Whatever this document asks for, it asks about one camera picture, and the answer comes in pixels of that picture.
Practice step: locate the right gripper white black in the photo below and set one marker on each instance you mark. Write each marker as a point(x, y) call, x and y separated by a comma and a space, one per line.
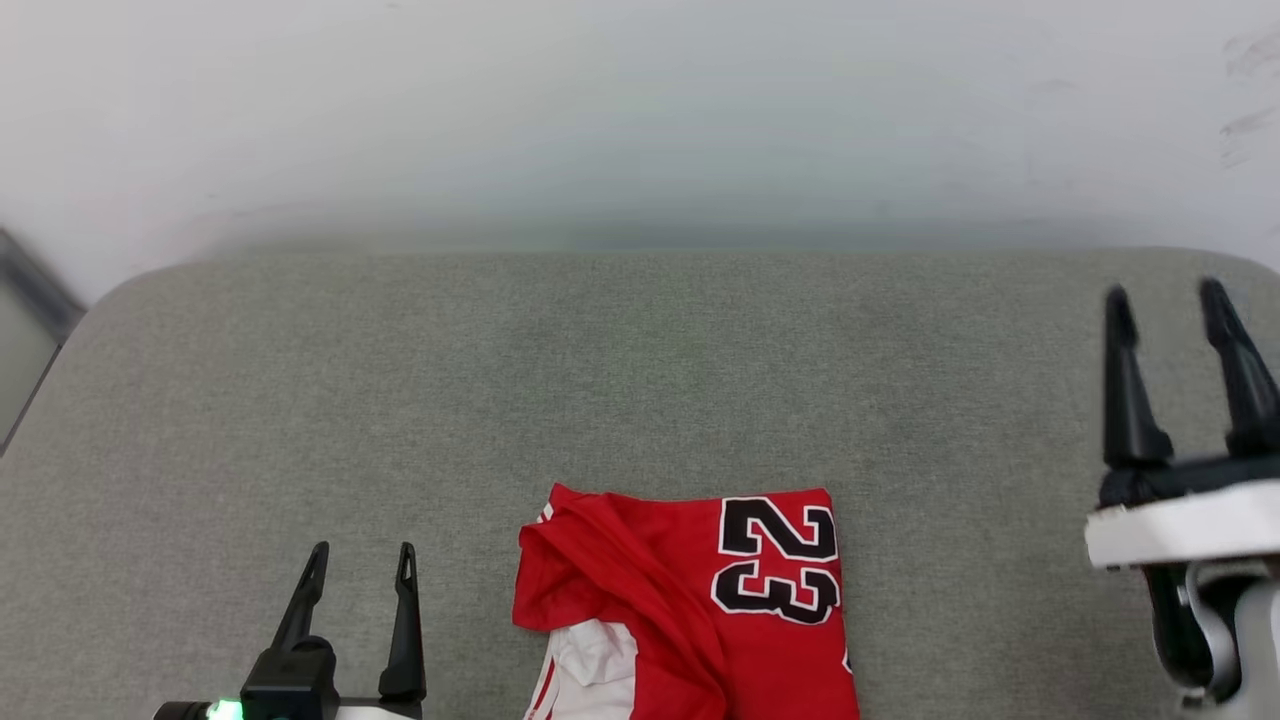
point(1190, 520)

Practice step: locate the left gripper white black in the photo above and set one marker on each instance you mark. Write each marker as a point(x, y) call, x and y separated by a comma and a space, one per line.
point(290, 680)

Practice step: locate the red and white basketball jersey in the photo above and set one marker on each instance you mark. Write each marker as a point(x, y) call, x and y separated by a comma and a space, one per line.
point(700, 610)

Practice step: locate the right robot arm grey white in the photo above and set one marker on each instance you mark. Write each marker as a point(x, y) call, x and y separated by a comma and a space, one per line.
point(1255, 640)

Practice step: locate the grey fabric sofa seat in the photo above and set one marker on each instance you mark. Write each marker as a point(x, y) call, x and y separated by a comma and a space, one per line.
point(600, 370)

